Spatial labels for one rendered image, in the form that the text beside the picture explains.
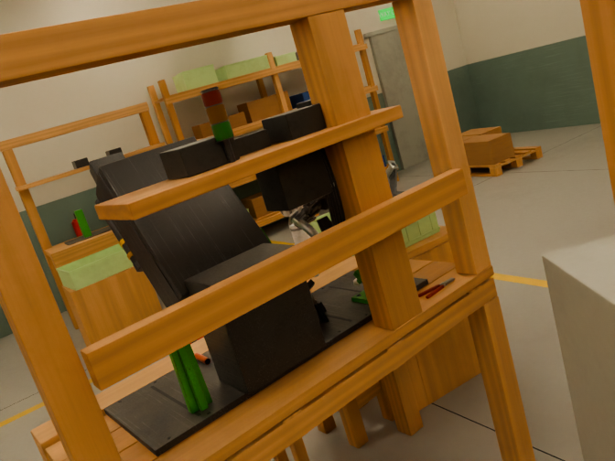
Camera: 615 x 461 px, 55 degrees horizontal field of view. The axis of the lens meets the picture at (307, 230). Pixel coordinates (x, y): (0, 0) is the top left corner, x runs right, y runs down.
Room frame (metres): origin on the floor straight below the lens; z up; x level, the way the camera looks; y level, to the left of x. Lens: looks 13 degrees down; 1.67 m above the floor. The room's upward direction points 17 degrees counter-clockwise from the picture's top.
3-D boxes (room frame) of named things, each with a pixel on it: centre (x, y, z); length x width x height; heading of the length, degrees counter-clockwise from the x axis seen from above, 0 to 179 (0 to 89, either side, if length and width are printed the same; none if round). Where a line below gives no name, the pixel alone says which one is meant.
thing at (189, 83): (7.98, -0.07, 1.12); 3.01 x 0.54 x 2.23; 119
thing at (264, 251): (1.70, 0.22, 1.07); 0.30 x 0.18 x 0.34; 124
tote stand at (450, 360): (3.06, -0.37, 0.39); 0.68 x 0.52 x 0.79; 24
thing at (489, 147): (7.69, -2.51, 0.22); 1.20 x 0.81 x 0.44; 24
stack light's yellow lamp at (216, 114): (1.56, 0.14, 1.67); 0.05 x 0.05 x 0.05
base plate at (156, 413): (1.88, 0.21, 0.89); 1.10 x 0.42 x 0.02; 124
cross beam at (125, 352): (1.57, 0.00, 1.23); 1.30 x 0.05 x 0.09; 124
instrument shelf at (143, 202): (1.66, 0.06, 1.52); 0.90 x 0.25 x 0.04; 124
